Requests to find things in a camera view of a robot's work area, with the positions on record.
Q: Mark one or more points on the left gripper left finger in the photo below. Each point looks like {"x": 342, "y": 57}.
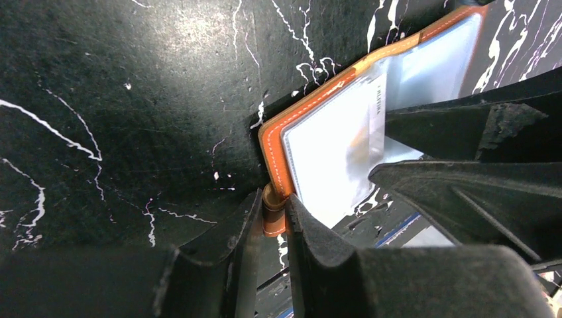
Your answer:
{"x": 213, "y": 275}

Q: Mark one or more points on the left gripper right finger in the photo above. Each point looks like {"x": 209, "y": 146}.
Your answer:
{"x": 330, "y": 277}

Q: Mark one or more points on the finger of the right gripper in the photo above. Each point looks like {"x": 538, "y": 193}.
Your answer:
{"x": 517, "y": 123}
{"x": 517, "y": 205}

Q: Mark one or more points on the white gold VIP card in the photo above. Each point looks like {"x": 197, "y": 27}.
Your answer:
{"x": 331, "y": 148}

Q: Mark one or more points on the brown leather card holder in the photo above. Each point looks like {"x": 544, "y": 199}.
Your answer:
{"x": 427, "y": 67}

